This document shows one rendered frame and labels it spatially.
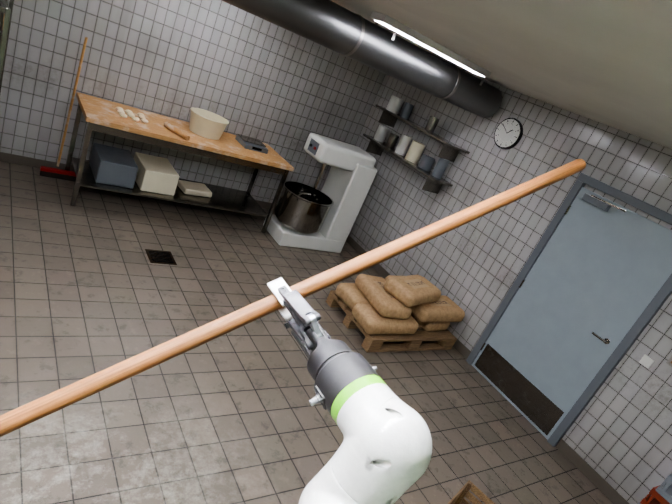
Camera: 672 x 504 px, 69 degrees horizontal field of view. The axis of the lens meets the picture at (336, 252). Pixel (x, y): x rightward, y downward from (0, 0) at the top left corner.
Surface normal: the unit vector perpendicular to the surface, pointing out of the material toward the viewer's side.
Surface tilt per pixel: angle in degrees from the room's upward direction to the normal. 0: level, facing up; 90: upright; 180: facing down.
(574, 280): 90
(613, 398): 90
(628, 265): 90
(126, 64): 90
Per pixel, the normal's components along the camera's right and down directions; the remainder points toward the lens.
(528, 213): -0.78, -0.10
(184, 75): 0.49, 0.51
